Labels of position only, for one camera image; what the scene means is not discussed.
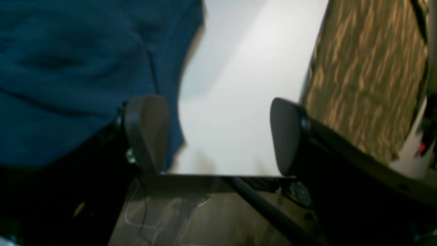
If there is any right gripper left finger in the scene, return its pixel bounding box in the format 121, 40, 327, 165
122, 95, 170, 175

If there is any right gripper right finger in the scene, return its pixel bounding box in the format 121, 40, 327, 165
270, 98, 437, 246

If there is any dark blue T-shirt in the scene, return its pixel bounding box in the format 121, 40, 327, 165
0, 0, 203, 170

